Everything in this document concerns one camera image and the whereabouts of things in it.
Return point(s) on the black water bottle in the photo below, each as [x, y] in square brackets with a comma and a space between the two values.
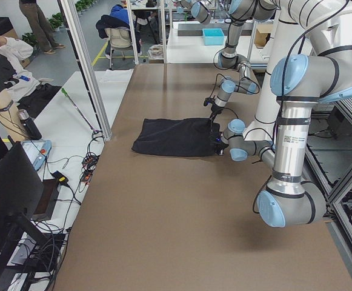
[29, 125]

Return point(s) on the blue teach pendant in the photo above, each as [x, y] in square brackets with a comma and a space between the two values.
[37, 151]

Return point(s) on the black computer monitor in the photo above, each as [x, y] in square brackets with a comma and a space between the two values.
[20, 192]

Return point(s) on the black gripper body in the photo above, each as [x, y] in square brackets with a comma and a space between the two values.
[215, 110]
[216, 145]

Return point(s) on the seated person dark jacket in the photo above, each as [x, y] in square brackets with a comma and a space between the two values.
[117, 18]

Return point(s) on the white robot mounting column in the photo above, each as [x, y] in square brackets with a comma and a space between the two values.
[305, 80]

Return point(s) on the aluminium frame cage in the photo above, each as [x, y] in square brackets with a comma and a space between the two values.
[75, 33]

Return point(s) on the person in white shirt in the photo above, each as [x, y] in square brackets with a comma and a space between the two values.
[3, 78]

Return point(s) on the black graphic t-shirt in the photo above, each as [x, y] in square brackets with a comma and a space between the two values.
[190, 137]

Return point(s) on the cardboard box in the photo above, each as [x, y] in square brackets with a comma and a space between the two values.
[263, 32]

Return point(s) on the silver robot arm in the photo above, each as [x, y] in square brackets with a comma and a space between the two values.
[286, 198]
[239, 54]

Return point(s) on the black power strip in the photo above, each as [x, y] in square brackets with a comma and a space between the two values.
[89, 164]

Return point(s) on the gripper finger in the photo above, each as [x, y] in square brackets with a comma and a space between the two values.
[212, 118]

